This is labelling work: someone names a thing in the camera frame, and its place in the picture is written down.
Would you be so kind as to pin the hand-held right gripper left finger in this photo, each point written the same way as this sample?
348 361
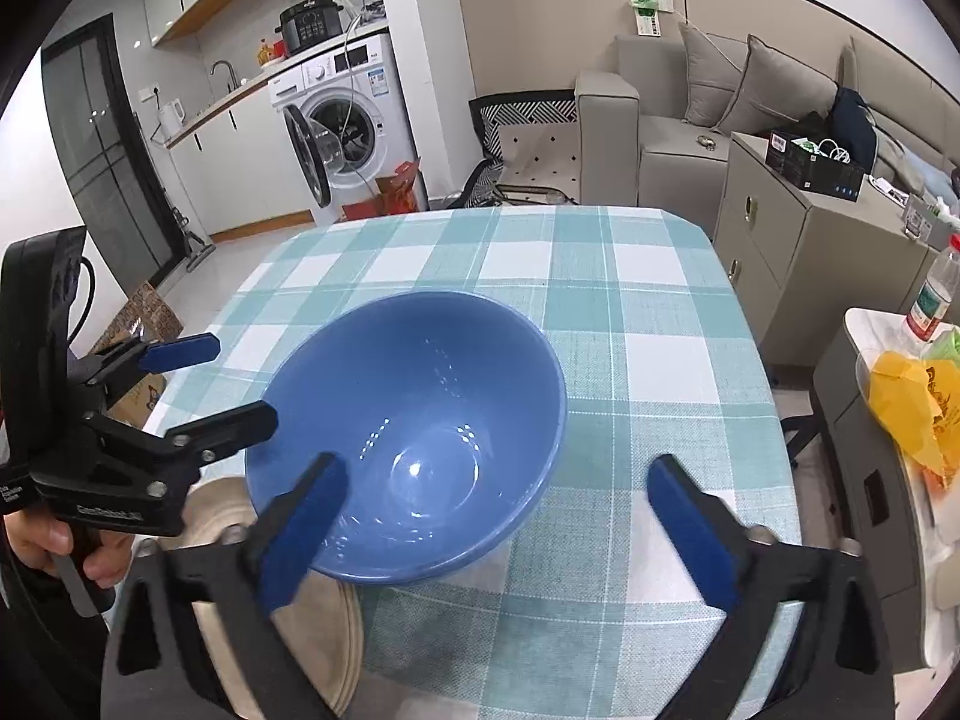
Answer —
300 532

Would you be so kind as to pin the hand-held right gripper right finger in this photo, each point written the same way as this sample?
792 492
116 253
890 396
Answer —
694 532

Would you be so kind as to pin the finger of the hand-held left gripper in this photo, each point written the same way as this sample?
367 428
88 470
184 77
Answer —
180 352
225 424

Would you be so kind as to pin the beige plate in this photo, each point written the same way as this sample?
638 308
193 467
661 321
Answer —
359 637
315 652

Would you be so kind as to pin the blue bowl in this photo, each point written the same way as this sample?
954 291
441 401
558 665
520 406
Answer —
420 405

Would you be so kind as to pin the person's left forearm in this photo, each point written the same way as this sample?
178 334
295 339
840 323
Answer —
52 660

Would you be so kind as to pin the person's left hand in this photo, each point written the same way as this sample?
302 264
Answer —
109 562

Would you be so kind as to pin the brown patterned board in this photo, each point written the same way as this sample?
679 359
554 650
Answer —
150 311

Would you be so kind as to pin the brown cardboard box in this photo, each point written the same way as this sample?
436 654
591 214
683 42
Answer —
139 401

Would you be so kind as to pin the stick vacuum cleaner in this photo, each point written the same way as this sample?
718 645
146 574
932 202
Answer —
196 247

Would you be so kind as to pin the grey side table white top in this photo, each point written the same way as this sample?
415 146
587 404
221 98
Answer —
855 420

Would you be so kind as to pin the white kitchen counter cabinet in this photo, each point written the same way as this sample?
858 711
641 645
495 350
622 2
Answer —
240 165

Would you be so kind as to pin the black glass door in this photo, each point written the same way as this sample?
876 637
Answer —
105 150

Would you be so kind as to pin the teal checked tablecloth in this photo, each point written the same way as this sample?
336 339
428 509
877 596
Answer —
675 315

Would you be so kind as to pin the white electric kettle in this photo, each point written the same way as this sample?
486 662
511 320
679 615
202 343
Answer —
172 116

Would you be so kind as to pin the yellow plastic bag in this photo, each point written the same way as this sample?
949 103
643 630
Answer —
900 397

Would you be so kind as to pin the red cardboard box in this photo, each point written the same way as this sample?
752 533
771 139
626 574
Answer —
397 199

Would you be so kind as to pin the grey cabinet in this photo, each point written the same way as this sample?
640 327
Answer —
825 262

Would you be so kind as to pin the green plastic bag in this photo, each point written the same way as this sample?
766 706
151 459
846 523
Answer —
945 345

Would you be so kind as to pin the plastic water bottle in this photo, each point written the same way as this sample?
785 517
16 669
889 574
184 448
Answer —
930 300

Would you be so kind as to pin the white washing machine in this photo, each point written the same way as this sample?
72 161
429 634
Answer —
375 67

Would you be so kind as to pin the black rice cooker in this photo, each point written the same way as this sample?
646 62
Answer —
311 22

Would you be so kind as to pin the grey sofa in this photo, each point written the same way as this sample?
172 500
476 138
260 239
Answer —
667 157

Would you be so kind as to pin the black folded metal stand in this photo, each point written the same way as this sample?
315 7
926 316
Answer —
525 189

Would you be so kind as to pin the black box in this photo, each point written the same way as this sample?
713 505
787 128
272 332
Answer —
810 169

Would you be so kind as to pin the white printed carton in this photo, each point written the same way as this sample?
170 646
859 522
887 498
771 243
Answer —
926 221

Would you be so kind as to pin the black white patterned rug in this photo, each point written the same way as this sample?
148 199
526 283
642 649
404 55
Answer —
536 146

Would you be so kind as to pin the dark jacket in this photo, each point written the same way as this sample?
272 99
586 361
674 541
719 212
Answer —
851 120

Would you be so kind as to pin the grey cushion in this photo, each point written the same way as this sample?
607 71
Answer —
780 86
709 75

